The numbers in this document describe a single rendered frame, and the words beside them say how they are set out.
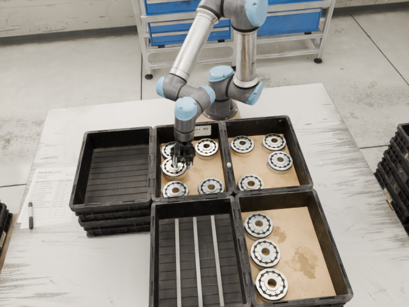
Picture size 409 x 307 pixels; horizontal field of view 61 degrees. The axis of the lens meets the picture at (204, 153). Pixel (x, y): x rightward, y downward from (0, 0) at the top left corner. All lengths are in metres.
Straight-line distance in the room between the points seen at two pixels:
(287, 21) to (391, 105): 1.14
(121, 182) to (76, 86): 2.15
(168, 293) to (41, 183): 0.87
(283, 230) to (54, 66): 3.11
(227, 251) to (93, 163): 0.71
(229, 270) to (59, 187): 0.89
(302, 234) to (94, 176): 0.87
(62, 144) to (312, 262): 1.32
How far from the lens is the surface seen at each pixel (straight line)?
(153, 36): 3.24
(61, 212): 1.65
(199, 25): 1.37
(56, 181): 1.77
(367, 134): 3.01
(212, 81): 1.66
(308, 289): 1.25
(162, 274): 1.25
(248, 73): 1.54
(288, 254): 1.29
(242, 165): 1.49
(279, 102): 2.01
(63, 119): 2.07
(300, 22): 3.41
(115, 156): 1.59
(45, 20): 4.29
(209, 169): 1.48
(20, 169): 2.96
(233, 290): 1.22
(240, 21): 1.37
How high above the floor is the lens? 1.97
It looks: 48 degrees down
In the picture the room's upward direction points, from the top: 3 degrees counter-clockwise
